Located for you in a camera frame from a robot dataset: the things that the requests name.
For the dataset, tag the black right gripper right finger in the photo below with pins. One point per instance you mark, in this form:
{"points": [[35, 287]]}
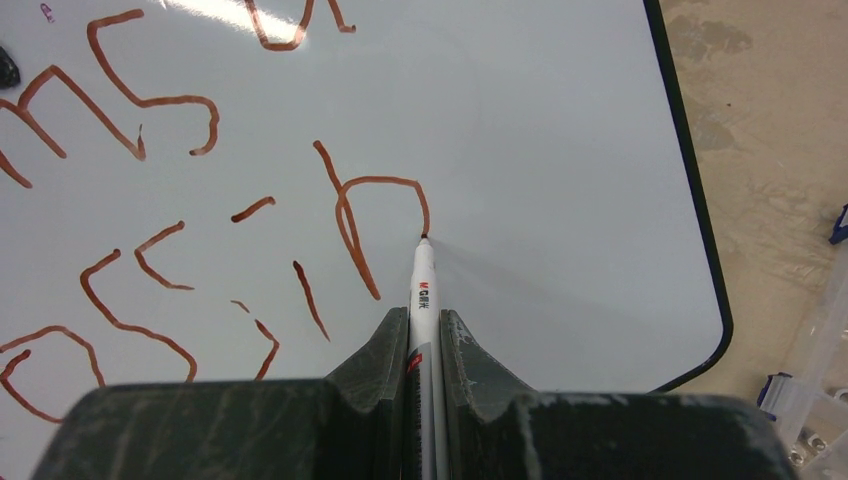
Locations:
{"points": [[485, 432]]}

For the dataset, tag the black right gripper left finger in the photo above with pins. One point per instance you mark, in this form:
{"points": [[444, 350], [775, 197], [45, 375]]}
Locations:
{"points": [[363, 438]]}

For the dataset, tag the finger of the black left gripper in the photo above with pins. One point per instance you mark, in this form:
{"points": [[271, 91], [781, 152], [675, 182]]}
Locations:
{"points": [[9, 71]]}

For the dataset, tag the white marker pen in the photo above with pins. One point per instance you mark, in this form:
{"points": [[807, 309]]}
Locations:
{"points": [[426, 446]]}

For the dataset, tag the white whiteboard black frame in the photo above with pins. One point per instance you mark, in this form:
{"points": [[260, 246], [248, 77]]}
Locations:
{"points": [[205, 190]]}

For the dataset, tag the clear plastic screw organizer box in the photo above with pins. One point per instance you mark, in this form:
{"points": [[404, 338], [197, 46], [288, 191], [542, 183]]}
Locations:
{"points": [[808, 402]]}

